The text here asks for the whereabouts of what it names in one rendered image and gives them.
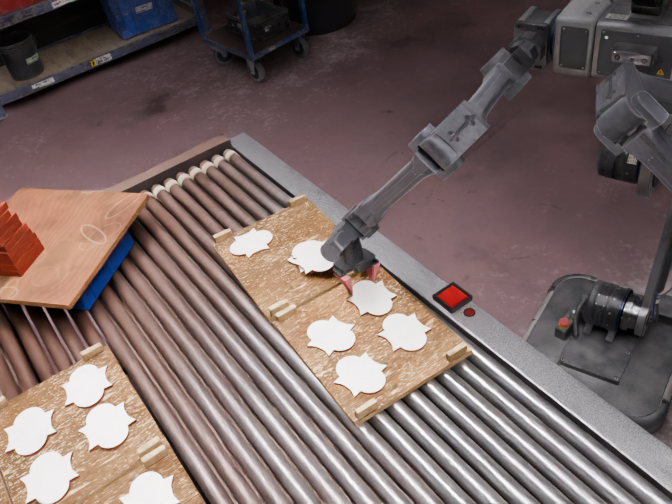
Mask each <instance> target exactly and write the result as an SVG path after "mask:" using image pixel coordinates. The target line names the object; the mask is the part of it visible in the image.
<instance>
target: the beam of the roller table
mask: <svg viewBox="0 0 672 504"><path fill-rule="evenodd" d="M230 141H231V144H232V148H233V151H235V152H236V153H237V154H239V156H240V157H241V158H242V159H244V160H245V161H246V162H247V163H249V164H250V165H251V166H252V167H254V168H255V169H256V170H257V171H259V172H260V173H261V174H262V175H264V176H265V177H266V178H267V179H269V180H270V181H271V182H272V183H274V184H275V185H276V186H277V187H279V188H280V189H281V190H282V191H284V192H285V193H286V194H287V195H289V196H290V197H291V198H294V197H296V196H298V195H300V194H304V195H305V196H306V198H308V199H309V200H310V201H311V202H312V203H313V204H314V205H315V206H316V207H317V208H318V209H319V210H320V211H321V212H322V213H323V214H324V215H326V216H327V217H328V218H329V219H330V220H331V221H332V222H333V223H334V224H335V225H337V224H338V223H340V222H341V221H342V220H341V218H342V217H343V216H344V215H345V214H346V213H347V212H348V211H349V210H348V209H347V208H345V207H344V206H343V205H341V204H340V203H339V202H337V201H336V200H335V199H333V198H332V197H331V196H329V195H328V194H326V193H325V192H324V191H322V190H321V189H320V188H318V187H317V186H316V185H314V184H313V183H312V182H310V181H309V180H308V179H306V178H305V177H304V176H302V175H301V174H300V173H298V172H297V171H295V170H294V169H293V168H291V167H290V166H289V165H287V164H286V163H285V162H283V161H282V160H281V159H279V158H278V157H277V156H275V155H274V154H273V153H271V152H270V151H269V150H267V149H266V148H264V147H263V146H262V145H260V144H259V143H258V142H256V141H255V140H254V139H252V138H251V137H250V136H248V135H247V134H246V133H241V134H239V135H237V136H235V137H233V138H231V139H230ZM360 242H361V246H362V248H365V249H367V250H369V251H370V252H372V253H374V254H375V256H376V258H377V259H378V260H379V262H380V266H381V267H382V268H383V269H384V270H385V271H386V272H387V273H388V274H390V275H391V276H392V277H393V278H394V279H395V280H396V281H397V282H398V283H399V284H401V285H402V286H403V287H404V288H406V289H407V290H408V291H409V292H411V293H412V294H413V295H414V296H416V297H417V298H418V299H419V300H421V301H422V302H423V303H424V304H426V305H427V306H428V307H429V308H431V309H432V310H433V311H435V312H436V313H437V314H438V315H440V316H441V317H442V318H443V319H445V320H446V321H447V322H448V323H450V324H451V325H452V326H453V327H455V328H456V329H457V330H458V331H460V332H461V333H462V334H463V335H465V336H466V337H467V338H468V339H470V340H471V341H472V342H473V343H475V344H476V345H477V346H479V347H480V348H481V349H482V350H484V351H485V352H486V353H487V354H489V355H490V356H491V357H492V358H494V359H495V360H496V361H497V362H499V363H500V364H501V365H502V366H504V367H505V368H506V369H507V370H509V371H510V372H511V373H512V374H514V375H515V376H516V377H517V378H519V379H520V380H521V381H522V382H524V383H525V384H526V385H528V386H529V387H530V388H531V389H533V390H534V391H535V392H536V393H538V394H539V395H540V396H541V397H543V398H544V399H545V400H546V401H548V402H549V403H550V404H551V405H553V406H554V407H555V408H556V409H558V410H559V411H560V412H561V413H563V414H564V415H565V416H566V417H568V418H569V419H570V420H571V421H573V422H574V423H575V424H577V425H578V426H579V427H580V428H582V429H583V430H584V431H585V432H587V433H588V434H589V435H590V436H592V437H593V438H594V439H595V440H597V441H598V442H599V443H600V444H602V445H603V446H604V447H605V448H607V449H608V450H609V451H610V452H612V453H613V454H614V455H615V456H617V457H618V458H619V459H621V460H622V461H623V462H624V463H626V464H627V465H628V466H629V467H631V468H632V469H633V470H634V471H636V472H637V473H638V474H639V475H641V476H642V477H643V478H644V479H646V480H647V481H648V482H649V483H651V484H652V485H653V486H654V487H656V488H657V489H658V490H659V491H661V492H662V493H663V494H664V495H666V496H667V497H668V498H670V499H671V500H672V449H670V448H669V447H668V446H666V445H665V444H664V443H662V442H661V441H659V440H658V439H657V438H655V437H654V436H653V435H651V434H650V433H649V432H647V431H646V430H645V429H643V428H642V427H641V426H639V425H638V424H637V423H635V422H634V421H633V420H631V419H630V418H628V417H627V416H626V415H624V414H623V413H622V412H620V411H619V410H618V409H616V408H615V407H614V406H612V405H611V404H610V403H608V402H607V401H606V400H604V399H603V398H602V397H600V396H599V395H597V394H596V393H595V392H593V391H592V390H591V389H589V388H588V387H587V386H585V385H584V384H583V383H581V382H580V381H579V380H577V379H576V378H575V377H573V376H572V375H570V374H569V373H568V372H566V371H565V370H564V369H562V368H561V367H560V366H558V365H557V364H556V363H554V362H553V361H552V360H550V359H549V358H548V357H546V356H545V355H544V354H542V353H541V352H539V351H538V350H537V349H535V348H534V347H533V346H531V345H530V344H529V343H527V342H526V341H525V340H523V339H522V338H521V337H519V336H518V335H517V334H515V333H514V332H513V331H511V330H510V329H508V328H507V327H506V326H504V325H503V324H502V323H500V322H499V321H498V320H496V319H495V318H494V317H492V316H491V315H490V314H488V313H487V312H486V311H484V310H483V309H482V308H480V307H479V306H477V305H476V304H475V303H473V302H472V301H470V302H469V303H467V304H466V305H464V306H463V307H461V308H460V309H458V310H457V311H455V312H454V313H453V314H451V313H450V312H448V311H447V310H446V309H445V308H443V307H442V306H441V305H439V304H438V303H437V302H436V301H434V300H433V297H432V295H433V294H435V293H436V292H438V291H439V290H441V289H442V288H444V287H445V286H447V285H448V283H446V282H445V281H444V280H442V279H441V278H440V277H438V276H437V275H436V274H434V273H433V272H432V271H430V270H429V269H428V268H426V267H425V266H424V265H422V264H421V263H420V262H418V261H417V260H415V259H414V258H413V257H411V256H410V255H409V254H407V253H406V252H405V251H403V250H402V249H401V248H399V247H398V246H397V245H395V244H394V243H393V242H391V241H390V240H389V239H387V238H386V237H384V236H383V235H382V234H380V233H379V232H378V231H376V232H375V233H374V234H373V235H372V236H371V237H370V238H369V239H368V238H367V237H366V238H365V239H364V240H362V239H360ZM467 308H472V309H474V310H475V312H476V313H475V315H474V316H472V317H467V316H465V315H464V314H463V311H464V310H465V309H467Z"/></svg>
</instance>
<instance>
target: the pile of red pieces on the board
mask: <svg viewBox="0 0 672 504"><path fill-rule="evenodd" d="M8 208H9V207H8V205H7V203H6V202H1V201H0V275H5V276H16V277H22V276H23V275H24V273H25V272H26V271H27V270H28V269H29V267H30V266H31V265H32V264H33V262H34V261H35V260H36V259H37V258H38V256H39V255H40V254H41V253H42V251H43V250H44V249H45V248H44V246H43V245H42V244H41V242H40V240H39V238H37V235H36V233H35V232H32V231H31V229H30V228H29V227H28V225H27V224H26V222H21V221H20V219H18V218H19V217H18V215H17V213H16V212H9V210H7V209H8Z"/></svg>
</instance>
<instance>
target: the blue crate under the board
mask: <svg viewBox="0 0 672 504"><path fill-rule="evenodd" d="M133 245H134V242H133V240H132V238H131V235H130V233H129V231H128V230H127V231H126V233H125V234H124V235H123V237H122V238H121V240H120V241H119V243H118V244H117V245H116V247H115V248H114V250H113V251H112V252H111V254H110V255H109V257H108V258H107V259H106V261H105V262H104V264H103V265H102V267H101V268H100V269H99V271H98V272H97V274H96V275H95V276H94V278H93V279H92V281H91V282H90V284H89V285H88V286H87V288H86V289H85V291H84V292H83V293H82V295H81V296H80V298H79V299H78V300H77V302H76V303H75V305H74V306H73V308H72V309H81V310H89V309H90V308H91V307H92V305H93V304H94V302H95V301H96V299H97V298H98V296H99V295H100V293H101V292H102V290H103V289H104V288H105V286H106V285H107V283H108V282H109V280H110V279H111V277H112V276H113V274H114V273H115V271H116V270H117V268H118V267H119V266H120V264H121V263H122V261H123V260H124V258H125V257H126V255H127V254H128V252H129V251H130V249H131V248H132V246H133Z"/></svg>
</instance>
